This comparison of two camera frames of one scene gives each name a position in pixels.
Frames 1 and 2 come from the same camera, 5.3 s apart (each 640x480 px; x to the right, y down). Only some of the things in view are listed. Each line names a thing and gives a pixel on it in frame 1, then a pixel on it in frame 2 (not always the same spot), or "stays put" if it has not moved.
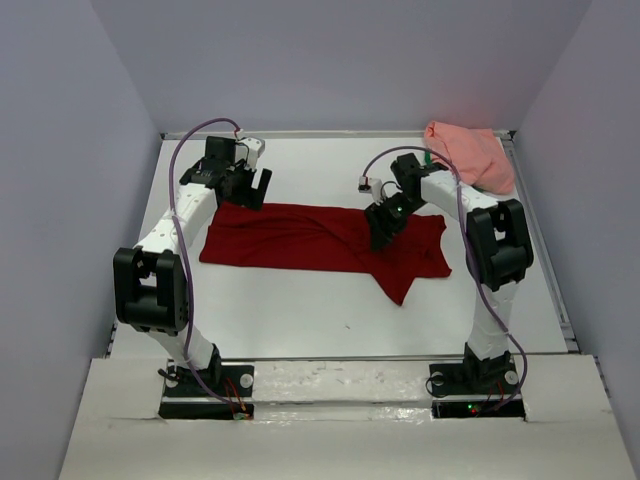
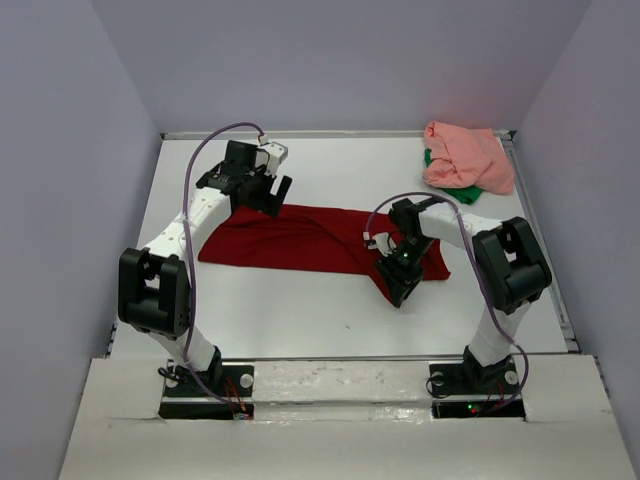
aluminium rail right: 523,180 stays put
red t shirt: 333,238 stays put
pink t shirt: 475,153 stays put
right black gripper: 381,227 to 387,266
